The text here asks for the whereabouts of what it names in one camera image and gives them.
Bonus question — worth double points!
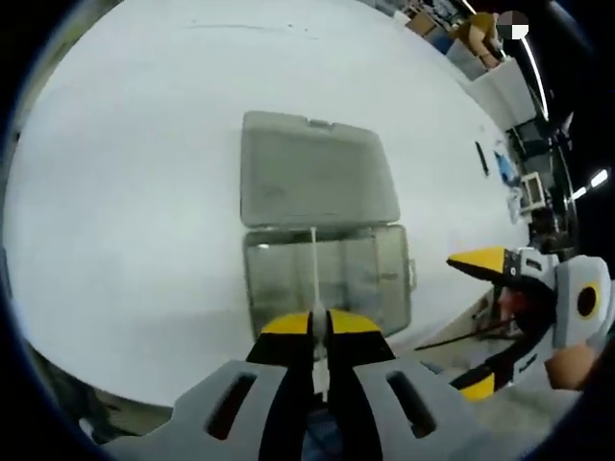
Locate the person's cream shirt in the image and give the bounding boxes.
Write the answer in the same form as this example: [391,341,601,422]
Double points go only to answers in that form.
[480,383,582,461]

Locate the person's right hand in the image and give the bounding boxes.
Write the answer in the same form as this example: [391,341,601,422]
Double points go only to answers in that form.
[545,341,609,391]

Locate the blue cloth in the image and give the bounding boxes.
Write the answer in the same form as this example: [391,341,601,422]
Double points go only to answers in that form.
[494,151,518,186]

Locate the cardboard box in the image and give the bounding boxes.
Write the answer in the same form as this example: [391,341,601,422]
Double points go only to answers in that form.
[406,12,438,37]

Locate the grey transparent guide fixture box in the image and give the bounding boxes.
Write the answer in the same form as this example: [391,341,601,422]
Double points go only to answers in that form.
[238,109,418,340]

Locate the clear plastic divider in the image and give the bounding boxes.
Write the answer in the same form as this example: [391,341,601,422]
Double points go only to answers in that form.
[308,226,332,403]

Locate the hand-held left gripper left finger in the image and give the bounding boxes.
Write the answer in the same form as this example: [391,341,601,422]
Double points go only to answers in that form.
[103,310,316,461]

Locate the white partition board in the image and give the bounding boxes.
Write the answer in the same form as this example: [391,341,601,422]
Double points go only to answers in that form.
[473,60,547,131]

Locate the small white frame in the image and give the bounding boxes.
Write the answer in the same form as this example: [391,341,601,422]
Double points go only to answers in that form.
[521,173,547,212]

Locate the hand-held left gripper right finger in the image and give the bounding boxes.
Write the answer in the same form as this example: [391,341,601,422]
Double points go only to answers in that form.
[326,307,486,461]

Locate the black marker pen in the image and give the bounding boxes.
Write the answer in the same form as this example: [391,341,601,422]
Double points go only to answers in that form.
[474,140,490,178]

